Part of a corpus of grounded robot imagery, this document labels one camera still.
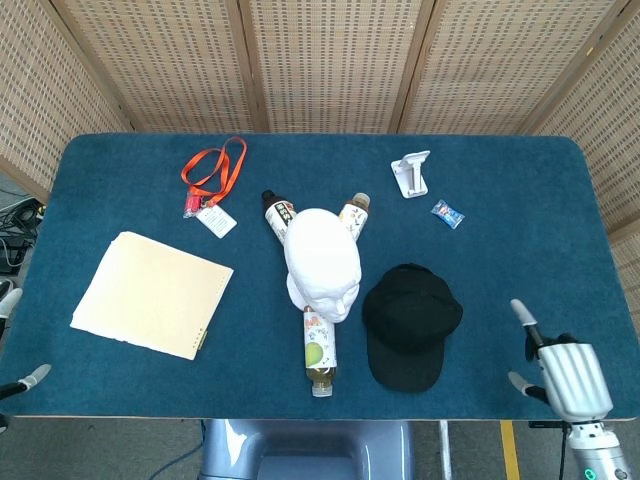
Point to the white table leg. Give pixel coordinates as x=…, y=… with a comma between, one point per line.
x=444, y=450

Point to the white phone stand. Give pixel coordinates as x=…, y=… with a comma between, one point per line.
x=412, y=175

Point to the dark bottle black cap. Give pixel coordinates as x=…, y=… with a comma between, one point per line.
x=277, y=215

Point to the black baseball cap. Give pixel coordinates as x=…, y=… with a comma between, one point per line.
x=410, y=325

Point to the red item in plastic bag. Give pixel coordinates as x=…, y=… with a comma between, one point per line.
x=192, y=202

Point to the white badge card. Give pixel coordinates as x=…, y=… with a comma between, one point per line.
x=216, y=219

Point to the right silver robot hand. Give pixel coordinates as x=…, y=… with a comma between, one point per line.
x=575, y=375

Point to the white foam mannequin head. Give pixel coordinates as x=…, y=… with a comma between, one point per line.
x=322, y=260

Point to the blue table mat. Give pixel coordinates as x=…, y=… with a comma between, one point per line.
x=500, y=300

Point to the blue candy wrapper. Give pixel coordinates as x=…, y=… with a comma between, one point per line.
x=447, y=214

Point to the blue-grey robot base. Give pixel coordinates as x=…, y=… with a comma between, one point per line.
x=310, y=450

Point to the tea bottle green apple label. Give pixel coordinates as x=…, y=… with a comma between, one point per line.
x=317, y=355

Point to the woven folding screen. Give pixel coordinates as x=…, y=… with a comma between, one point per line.
x=325, y=60

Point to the tea bottle brown cap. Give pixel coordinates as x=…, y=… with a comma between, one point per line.
x=356, y=212

